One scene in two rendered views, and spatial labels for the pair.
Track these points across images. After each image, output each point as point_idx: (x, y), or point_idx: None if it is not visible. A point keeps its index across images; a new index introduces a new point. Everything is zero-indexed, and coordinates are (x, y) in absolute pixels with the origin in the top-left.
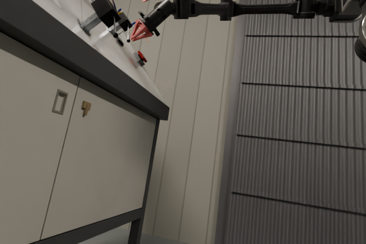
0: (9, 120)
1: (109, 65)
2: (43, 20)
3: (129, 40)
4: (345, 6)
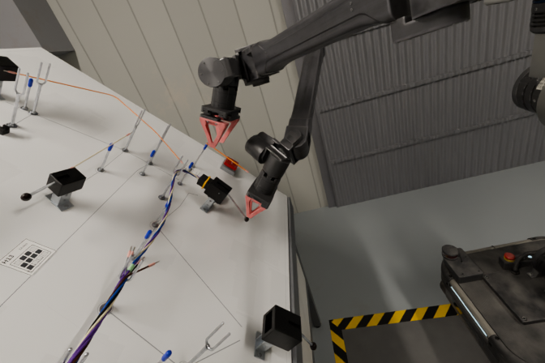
0: None
1: None
2: None
3: (248, 219)
4: (495, 2)
